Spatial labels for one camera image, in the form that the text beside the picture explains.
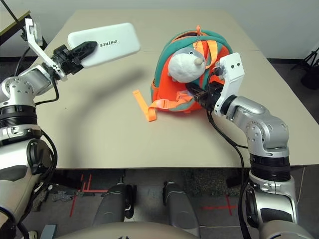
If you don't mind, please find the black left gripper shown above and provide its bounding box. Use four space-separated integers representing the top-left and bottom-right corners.
51 41 98 77

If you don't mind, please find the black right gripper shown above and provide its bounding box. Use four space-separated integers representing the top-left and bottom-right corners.
186 82 225 112

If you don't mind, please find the grey white plush toy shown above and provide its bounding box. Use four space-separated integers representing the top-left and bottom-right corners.
168 48 206 83

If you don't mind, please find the orange teal backpack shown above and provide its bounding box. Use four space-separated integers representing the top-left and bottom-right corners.
132 24 231 122

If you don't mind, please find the white pencil case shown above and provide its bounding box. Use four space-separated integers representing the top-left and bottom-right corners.
67 22 141 68

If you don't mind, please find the black stand pole with clamp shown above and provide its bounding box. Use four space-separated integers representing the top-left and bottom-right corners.
0 0 28 40

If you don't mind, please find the black bag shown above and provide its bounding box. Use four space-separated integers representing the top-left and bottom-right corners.
301 67 319 90

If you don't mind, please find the grey robot right leg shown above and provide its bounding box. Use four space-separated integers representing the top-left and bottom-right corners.
163 181 201 239

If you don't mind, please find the grey robot leg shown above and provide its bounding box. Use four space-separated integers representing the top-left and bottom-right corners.
93 183 138 226
163 181 201 239

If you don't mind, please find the black tripod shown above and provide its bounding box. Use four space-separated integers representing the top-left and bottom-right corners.
291 46 319 73

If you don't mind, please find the grey robot left leg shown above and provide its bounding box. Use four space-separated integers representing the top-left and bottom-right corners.
93 183 138 226

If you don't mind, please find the beige robot torso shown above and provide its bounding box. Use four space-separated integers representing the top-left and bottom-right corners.
57 222 200 239

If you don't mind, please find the grey blue floor box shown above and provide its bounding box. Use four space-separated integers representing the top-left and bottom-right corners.
39 225 57 239

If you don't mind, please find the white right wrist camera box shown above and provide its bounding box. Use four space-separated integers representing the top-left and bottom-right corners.
214 52 245 117

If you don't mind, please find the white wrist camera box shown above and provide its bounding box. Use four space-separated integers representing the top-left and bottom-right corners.
24 17 68 82
214 52 245 117

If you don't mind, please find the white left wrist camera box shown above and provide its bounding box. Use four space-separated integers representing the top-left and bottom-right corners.
24 17 68 82

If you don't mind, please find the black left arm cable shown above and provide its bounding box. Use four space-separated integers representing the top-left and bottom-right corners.
14 47 59 105

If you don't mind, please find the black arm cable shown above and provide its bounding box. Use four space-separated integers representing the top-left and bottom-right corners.
206 109 250 239
14 47 59 105

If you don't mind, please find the black frame side table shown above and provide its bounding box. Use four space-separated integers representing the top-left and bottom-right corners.
0 9 48 48

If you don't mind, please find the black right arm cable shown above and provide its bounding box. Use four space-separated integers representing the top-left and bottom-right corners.
206 109 250 239

